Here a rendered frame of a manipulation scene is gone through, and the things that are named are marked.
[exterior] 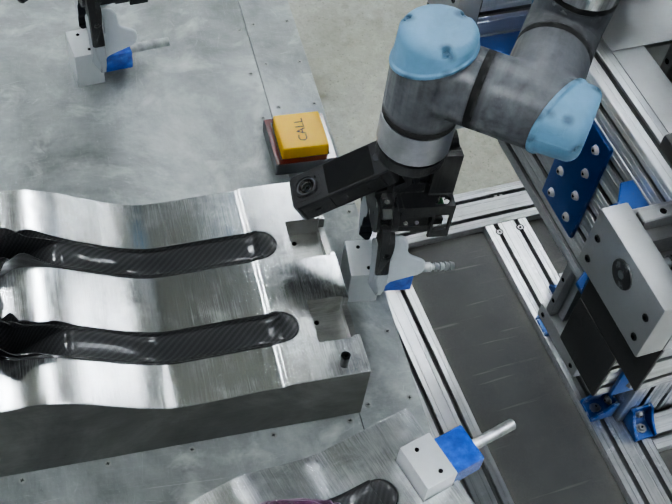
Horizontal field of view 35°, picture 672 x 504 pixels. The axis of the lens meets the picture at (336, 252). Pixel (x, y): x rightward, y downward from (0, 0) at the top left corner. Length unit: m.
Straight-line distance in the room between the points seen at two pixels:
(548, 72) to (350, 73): 1.70
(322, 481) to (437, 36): 0.44
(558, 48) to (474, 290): 1.07
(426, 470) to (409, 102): 0.36
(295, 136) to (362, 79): 1.31
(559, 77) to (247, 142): 0.53
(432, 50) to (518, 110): 0.09
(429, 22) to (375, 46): 1.77
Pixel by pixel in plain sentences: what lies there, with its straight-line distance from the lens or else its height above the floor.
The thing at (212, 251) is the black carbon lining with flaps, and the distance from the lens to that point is 1.17.
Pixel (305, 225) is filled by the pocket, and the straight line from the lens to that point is 1.20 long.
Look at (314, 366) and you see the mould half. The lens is 1.09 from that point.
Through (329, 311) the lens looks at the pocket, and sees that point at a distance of 1.16.
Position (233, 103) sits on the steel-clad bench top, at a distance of 1.43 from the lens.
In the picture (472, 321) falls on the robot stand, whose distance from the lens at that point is 1.98.
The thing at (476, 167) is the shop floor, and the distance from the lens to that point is 2.50.
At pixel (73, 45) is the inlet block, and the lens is 1.44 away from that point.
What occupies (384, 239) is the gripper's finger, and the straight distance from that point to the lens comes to 1.11.
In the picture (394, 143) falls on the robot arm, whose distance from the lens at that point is 1.03.
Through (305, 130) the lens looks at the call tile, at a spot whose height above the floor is 0.84.
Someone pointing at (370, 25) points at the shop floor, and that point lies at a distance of 2.79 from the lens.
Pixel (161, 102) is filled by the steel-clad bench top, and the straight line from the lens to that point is 1.43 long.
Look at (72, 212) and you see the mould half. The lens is 1.17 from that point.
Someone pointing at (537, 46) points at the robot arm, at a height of 1.18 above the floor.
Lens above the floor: 1.82
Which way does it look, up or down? 53 degrees down
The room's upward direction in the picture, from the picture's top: 10 degrees clockwise
